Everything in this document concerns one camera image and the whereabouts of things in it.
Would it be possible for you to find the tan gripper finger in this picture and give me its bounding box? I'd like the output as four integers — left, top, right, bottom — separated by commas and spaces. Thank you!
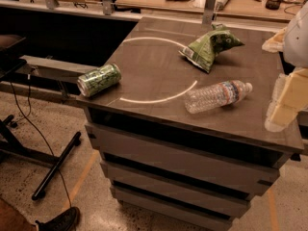
265, 67, 308, 132
262, 28, 287, 53

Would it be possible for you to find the green jalapeno chip bag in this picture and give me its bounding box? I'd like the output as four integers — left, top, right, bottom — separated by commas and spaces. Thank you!
179, 24, 244, 73

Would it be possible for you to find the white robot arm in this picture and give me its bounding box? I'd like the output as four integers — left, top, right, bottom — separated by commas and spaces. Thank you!
262, 3, 308, 132

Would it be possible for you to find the green soda can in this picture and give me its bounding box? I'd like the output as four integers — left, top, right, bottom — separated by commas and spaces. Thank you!
77, 64, 121, 97

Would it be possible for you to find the black round cup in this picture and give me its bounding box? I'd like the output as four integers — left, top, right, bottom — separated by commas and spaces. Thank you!
266, 0, 283, 11

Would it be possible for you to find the clear plastic water bottle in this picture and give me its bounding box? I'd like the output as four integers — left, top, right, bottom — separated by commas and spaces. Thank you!
184, 80, 253, 114

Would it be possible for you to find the grey drawer cabinet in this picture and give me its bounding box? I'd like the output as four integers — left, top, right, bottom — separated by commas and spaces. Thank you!
79, 17, 303, 231

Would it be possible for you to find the black shoe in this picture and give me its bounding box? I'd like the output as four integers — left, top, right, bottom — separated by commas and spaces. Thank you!
36, 207, 80, 231

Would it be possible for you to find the black cable on floor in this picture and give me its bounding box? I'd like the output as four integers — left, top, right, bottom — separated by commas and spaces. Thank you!
8, 68, 74, 210

